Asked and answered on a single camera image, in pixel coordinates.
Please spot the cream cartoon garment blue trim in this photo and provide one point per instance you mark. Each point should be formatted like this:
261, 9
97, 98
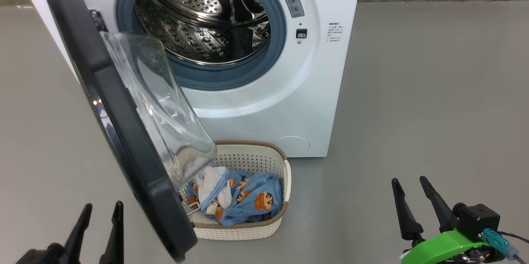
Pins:
213, 185

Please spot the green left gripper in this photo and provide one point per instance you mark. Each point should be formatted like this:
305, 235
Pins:
45, 255

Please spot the black round glass washer door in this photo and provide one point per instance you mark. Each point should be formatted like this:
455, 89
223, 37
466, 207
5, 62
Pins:
124, 132

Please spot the blue cartoon print garment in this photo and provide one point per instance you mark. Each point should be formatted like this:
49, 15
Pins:
256, 198

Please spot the cream laundry basket brown rim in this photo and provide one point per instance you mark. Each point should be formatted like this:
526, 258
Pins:
248, 160

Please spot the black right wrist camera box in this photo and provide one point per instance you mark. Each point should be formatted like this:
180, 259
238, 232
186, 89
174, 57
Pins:
477, 218

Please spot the round white filter cover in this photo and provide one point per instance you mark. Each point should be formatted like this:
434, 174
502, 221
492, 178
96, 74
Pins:
291, 145

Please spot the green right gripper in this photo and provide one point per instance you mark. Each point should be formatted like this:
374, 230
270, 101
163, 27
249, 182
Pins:
442, 247

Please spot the white front-load washing machine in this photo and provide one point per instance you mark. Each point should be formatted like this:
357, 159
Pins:
289, 103

